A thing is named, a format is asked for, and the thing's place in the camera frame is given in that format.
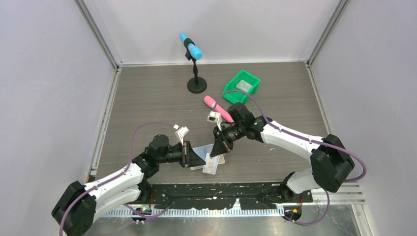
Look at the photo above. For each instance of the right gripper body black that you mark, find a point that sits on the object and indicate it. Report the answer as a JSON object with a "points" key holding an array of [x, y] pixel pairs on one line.
{"points": [[232, 133]]}

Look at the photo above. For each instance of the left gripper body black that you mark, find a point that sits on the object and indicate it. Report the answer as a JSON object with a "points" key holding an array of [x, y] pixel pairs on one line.
{"points": [[175, 154]]}

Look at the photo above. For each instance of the blue credit card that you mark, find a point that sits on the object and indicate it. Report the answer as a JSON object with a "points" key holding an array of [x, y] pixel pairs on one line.
{"points": [[244, 86]]}

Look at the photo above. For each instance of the white VIP card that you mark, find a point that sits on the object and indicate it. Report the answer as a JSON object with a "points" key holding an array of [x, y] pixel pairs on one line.
{"points": [[211, 164]]}

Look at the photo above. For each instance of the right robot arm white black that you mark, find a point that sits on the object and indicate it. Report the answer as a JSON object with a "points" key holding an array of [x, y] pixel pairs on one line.
{"points": [[330, 166]]}

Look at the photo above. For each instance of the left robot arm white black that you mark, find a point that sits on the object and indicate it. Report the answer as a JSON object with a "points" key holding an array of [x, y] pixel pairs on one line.
{"points": [[82, 204]]}

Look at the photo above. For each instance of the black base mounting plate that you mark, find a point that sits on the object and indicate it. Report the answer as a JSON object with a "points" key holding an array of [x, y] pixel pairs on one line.
{"points": [[212, 196]]}

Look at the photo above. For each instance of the green plastic bin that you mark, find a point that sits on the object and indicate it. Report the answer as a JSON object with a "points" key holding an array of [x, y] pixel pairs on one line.
{"points": [[235, 97]]}

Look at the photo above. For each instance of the black microphone stand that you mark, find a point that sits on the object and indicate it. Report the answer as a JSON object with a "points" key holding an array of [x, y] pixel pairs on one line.
{"points": [[196, 84]]}

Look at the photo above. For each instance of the blue toy microphone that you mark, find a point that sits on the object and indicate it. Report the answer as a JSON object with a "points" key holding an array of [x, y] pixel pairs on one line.
{"points": [[192, 51]]}

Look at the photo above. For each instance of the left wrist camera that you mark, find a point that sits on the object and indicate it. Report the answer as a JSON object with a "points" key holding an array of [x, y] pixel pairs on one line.
{"points": [[180, 133]]}

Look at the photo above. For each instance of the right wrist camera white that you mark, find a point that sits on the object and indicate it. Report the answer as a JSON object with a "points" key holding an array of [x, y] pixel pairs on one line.
{"points": [[215, 117]]}

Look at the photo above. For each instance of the aluminium front rail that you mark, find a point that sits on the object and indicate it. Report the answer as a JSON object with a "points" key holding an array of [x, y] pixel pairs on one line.
{"points": [[179, 213]]}

